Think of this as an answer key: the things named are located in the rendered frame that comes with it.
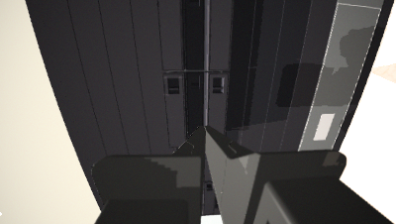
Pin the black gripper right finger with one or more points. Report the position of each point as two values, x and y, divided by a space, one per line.
239 180

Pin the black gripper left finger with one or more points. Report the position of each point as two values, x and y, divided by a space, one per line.
176 176

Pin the black server rack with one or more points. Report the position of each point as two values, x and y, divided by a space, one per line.
298 71

